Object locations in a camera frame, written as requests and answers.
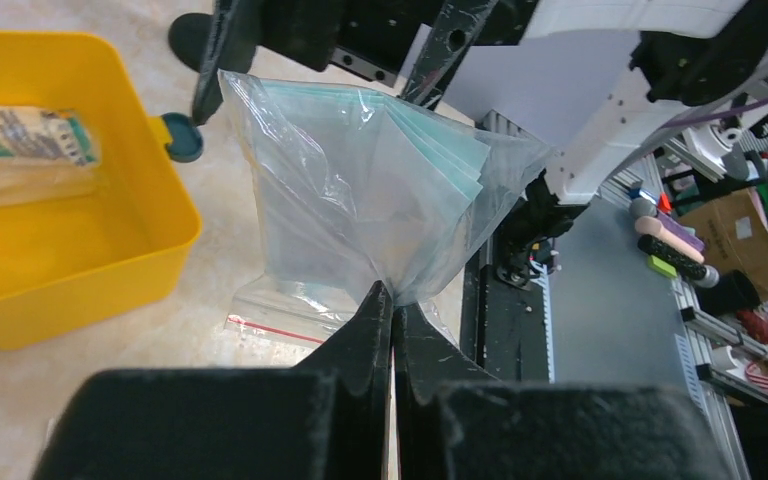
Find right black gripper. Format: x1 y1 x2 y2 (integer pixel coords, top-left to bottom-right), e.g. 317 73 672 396
191 0 538 126

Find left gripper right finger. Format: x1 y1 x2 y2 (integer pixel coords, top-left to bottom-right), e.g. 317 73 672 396
392 305 731 479

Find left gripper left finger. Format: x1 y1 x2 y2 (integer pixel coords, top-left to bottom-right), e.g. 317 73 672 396
33 282 393 479

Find clear bag of masks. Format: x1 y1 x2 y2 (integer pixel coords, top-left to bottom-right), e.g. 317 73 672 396
220 72 553 346

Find yellow plastic medicine box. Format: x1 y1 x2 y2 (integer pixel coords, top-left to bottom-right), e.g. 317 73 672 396
0 31 201 350

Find green white bandage packet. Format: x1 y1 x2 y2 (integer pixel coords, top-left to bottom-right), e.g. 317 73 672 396
0 105 101 168

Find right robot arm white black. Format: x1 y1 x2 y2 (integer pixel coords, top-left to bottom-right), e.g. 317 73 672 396
168 1 768 205

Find cardboard box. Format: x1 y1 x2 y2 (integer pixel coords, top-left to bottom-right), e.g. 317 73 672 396
679 188 768 302

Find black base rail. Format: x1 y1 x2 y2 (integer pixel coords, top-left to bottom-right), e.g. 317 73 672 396
460 178 591 386

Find assorted handles on shelf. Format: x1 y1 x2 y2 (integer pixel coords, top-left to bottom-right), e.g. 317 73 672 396
628 196 720 289

